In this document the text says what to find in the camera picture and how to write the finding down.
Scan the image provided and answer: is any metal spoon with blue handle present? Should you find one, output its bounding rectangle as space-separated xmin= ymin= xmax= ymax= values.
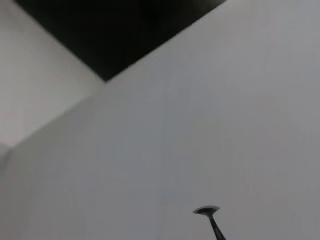
xmin=192 ymin=205 xmax=228 ymax=240

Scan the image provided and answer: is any black flat panel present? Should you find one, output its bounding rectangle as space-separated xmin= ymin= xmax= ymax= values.
xmin=14 ymin=0 xmax=228 ymax=82

